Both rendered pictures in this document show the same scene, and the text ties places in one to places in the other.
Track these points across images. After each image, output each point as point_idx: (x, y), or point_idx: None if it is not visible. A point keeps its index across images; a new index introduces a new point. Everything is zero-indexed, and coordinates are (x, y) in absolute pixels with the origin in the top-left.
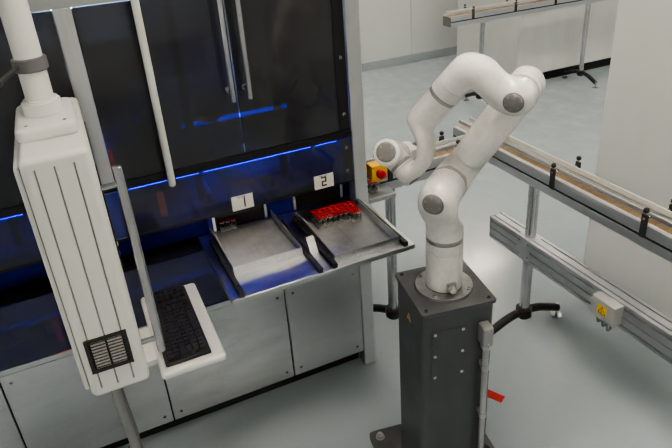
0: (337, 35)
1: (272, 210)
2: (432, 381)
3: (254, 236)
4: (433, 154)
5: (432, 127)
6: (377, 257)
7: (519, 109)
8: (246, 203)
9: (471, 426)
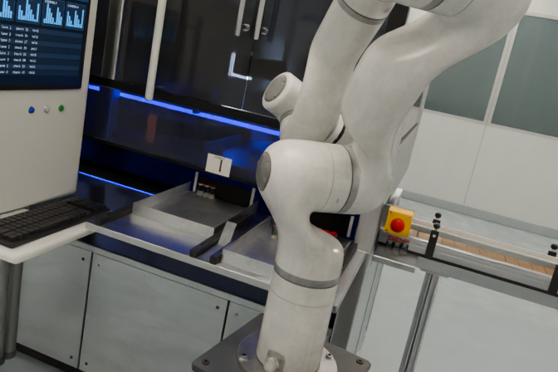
0: (396, 9)
1: (260, 203)
2: None
3: (211, 209)
4: (328, 110)
5: (333, 57)
6: None
7: None
8: (222, 168)
9: None
